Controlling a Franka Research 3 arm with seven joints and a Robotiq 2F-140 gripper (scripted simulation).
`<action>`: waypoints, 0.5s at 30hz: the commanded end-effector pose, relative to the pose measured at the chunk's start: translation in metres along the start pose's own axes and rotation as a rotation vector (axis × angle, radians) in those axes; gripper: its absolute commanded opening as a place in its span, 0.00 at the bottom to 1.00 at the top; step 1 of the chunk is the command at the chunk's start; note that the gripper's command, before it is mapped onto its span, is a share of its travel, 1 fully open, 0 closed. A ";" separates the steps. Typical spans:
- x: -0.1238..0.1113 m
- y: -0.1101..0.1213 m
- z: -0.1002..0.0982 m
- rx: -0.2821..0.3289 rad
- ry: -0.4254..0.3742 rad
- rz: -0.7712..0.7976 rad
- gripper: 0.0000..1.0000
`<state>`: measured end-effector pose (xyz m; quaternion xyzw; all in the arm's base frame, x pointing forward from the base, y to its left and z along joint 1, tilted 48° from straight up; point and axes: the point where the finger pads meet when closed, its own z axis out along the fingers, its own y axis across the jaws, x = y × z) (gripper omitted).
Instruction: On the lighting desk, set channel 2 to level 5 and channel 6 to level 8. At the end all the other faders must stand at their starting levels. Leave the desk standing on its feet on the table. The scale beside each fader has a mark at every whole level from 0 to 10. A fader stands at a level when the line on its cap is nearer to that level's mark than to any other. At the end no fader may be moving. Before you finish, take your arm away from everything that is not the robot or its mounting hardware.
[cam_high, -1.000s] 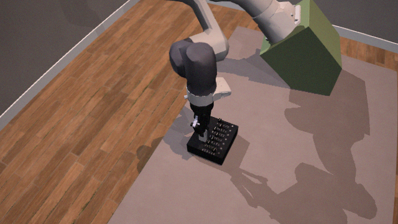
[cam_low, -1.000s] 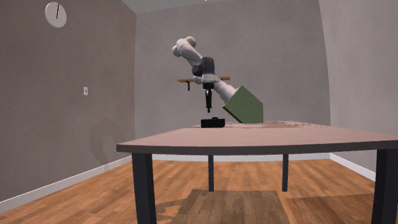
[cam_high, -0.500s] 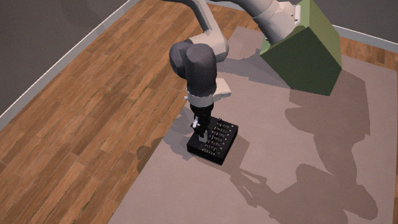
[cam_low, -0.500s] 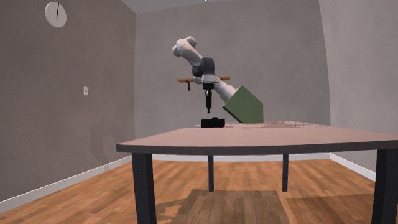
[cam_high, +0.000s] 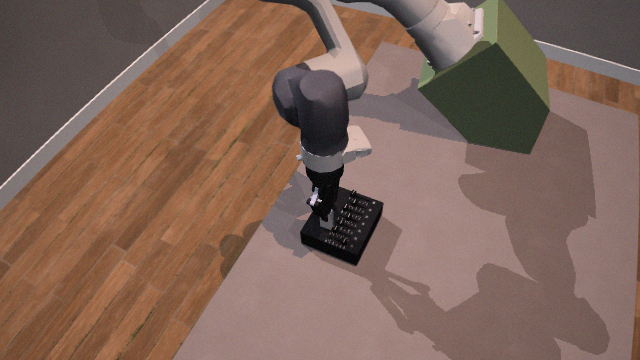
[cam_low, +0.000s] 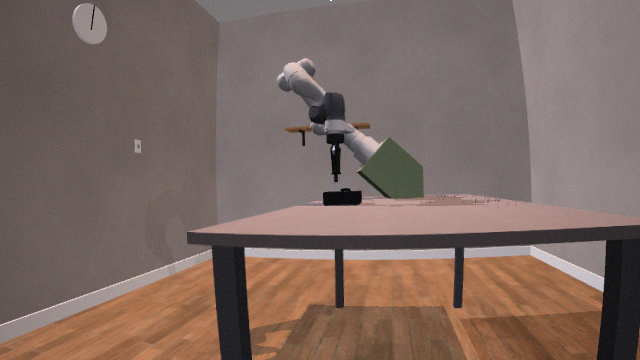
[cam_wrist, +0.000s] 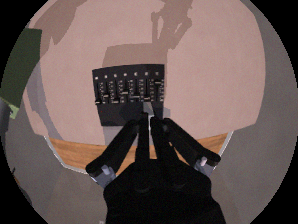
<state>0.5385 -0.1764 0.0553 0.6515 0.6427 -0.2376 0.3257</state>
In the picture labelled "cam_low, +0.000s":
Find black lighting desk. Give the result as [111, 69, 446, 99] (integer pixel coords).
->
[323, 188, 361, 206]

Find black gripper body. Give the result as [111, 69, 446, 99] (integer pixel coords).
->
[326, 133, 344, 156]

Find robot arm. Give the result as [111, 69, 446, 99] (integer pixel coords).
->
[277, 58, 383, 168]

